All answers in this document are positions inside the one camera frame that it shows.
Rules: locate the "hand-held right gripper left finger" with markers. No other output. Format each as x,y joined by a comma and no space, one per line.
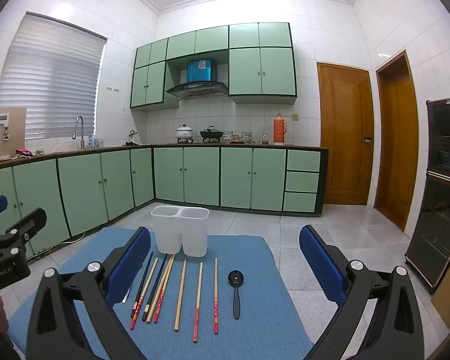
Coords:
129,266

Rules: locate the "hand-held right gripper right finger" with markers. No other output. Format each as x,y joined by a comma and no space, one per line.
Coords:
318,262

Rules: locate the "black chopstick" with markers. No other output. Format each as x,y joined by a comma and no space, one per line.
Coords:
144,277
154,288

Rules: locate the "red-tipped wooden chopstick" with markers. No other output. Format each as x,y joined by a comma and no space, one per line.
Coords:
158,313
198,300
150,275
216,292

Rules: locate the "white double utensil holder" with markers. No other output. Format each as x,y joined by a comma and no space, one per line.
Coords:
195,232

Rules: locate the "black plastic spoon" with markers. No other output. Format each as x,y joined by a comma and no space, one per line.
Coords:
236,279

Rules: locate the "pink cloth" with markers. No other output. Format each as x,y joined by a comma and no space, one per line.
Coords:
24,153

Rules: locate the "blue table mat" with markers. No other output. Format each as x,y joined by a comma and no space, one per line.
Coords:
255,288

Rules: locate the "cardboard box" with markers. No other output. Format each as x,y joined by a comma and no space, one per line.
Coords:
17,135

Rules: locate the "translucent bottle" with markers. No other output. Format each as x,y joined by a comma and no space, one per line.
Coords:
91,141
100,141

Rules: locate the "chrome kitchen faucet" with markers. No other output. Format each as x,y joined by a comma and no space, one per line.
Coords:
81,131

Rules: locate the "green base cabinets with counter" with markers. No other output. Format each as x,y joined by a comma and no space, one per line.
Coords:
236,180

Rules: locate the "black glass-door cabinet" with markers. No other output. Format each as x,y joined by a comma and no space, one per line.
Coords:
435,213

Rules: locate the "metal kettle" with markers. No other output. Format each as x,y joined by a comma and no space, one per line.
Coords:
133,135

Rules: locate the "glass jar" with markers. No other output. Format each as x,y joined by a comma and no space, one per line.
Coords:
265,138

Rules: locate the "white window blind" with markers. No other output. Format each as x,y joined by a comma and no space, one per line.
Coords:
52,82

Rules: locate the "orange thermos flask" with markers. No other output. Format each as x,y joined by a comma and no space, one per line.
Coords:
280,131

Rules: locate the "white cooking pot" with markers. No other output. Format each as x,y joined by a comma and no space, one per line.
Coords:
183,134

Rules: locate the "plain wooden door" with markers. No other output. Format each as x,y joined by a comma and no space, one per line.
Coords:
397,138

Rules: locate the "black wok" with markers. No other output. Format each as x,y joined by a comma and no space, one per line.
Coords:
211,134

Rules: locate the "range hood with blue film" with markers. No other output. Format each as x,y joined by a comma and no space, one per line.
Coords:
197,90

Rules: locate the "green wall cabinets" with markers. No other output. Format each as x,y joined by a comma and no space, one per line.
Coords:
262,71

